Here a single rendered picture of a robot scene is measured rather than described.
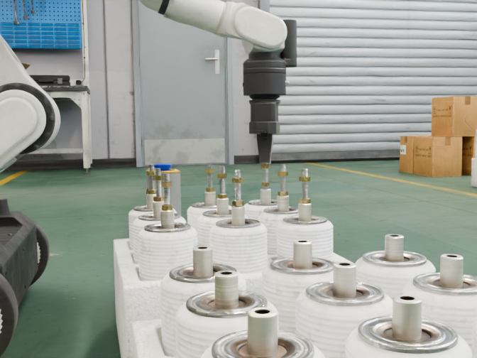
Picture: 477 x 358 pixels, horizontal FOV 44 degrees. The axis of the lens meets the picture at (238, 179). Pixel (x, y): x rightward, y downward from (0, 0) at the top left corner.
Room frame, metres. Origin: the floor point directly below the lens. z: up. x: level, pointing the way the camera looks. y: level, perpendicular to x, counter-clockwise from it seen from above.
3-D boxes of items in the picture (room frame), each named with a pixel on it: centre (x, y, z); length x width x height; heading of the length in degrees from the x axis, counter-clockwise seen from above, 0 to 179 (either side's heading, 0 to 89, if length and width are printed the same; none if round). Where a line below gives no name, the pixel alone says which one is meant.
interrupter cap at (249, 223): (0.98, 0.00, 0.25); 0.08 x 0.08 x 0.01
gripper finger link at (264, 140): (1.23, -0.05, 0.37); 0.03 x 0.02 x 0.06; 81
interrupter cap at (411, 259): (0.71, -0.19, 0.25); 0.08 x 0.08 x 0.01
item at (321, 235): (1.01, -0.11, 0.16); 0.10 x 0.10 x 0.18
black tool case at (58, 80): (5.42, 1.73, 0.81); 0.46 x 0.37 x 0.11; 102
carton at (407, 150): (4.92, -1.52, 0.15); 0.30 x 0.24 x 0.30; 100
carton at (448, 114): (4.63, -1.68, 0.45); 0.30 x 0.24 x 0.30; 13
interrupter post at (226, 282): (0.54, 0.01, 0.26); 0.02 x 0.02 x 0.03
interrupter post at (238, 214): (0.98, 0.00, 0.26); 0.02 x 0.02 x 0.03
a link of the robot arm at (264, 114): (1.24, -0.06, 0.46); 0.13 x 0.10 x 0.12; 171
